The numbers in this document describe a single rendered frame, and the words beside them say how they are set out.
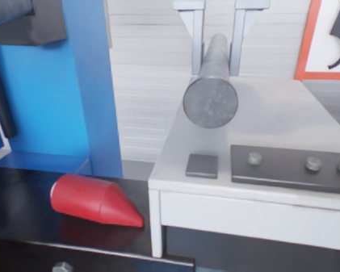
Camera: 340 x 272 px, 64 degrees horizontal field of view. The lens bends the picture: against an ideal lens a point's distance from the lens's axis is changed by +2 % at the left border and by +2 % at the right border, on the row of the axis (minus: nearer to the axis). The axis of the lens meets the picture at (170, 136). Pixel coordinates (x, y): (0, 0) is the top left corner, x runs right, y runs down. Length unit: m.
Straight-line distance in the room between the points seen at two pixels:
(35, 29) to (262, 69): 1.82
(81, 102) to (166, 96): 1.69
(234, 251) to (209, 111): 0.17
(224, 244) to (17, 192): 0.33
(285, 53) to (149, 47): 0.97
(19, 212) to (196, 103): 0.32
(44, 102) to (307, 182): 0.46
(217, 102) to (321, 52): 1.91
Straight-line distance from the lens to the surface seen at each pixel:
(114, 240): 0.38
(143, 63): 2.15
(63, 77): 0.52
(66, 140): 0.58
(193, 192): 0.28
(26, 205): 0.47
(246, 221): 0.30
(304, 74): 2.12
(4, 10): 0.24
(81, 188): 0.38
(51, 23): 0.46
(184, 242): 0.34
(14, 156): 0.64
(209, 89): 0.23
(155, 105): 2.23
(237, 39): 0.37
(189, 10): 0.37
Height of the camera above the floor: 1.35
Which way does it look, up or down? 27 degrees down
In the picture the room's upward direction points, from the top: 1 degrees counter-clockwise
